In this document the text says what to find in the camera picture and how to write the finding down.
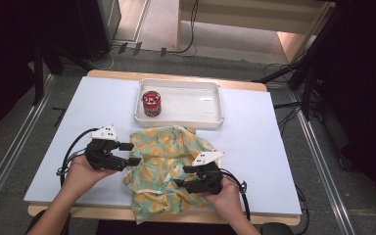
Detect black floor cables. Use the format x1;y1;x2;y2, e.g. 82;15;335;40
263;63;309;136

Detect orange slice print teal cloth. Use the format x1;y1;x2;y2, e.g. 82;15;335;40
122;125;226;225

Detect red round can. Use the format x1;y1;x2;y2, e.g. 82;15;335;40
141;90;163;118

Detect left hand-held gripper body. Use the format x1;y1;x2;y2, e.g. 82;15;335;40
84;124;129;172

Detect metal floor rail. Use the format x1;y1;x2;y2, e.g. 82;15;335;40
0;74;56;224
288;91;356;235

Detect white plastic tray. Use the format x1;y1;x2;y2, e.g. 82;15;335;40
133;77;225;129

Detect grey cabinet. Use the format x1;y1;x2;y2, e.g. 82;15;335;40
97;0;122;43

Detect black metal stand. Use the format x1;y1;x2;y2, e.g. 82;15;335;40
253;0;344;121

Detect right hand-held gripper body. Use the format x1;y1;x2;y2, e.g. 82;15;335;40
188;150;227;196

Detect dark post stand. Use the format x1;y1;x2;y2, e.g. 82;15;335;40
31;42;67;106

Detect white floor cable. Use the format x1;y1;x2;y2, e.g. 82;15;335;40
89;47;120;71

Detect person's right hand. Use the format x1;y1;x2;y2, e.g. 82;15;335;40
201;177;243;220

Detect black hanging cable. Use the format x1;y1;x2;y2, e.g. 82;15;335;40
167;0;200;56

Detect light wooden bench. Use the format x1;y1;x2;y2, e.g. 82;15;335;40
175;0;337;65

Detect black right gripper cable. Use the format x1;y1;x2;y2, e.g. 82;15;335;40
219;167;252;222

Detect person's left hand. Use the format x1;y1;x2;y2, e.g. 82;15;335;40
61;154;118;198

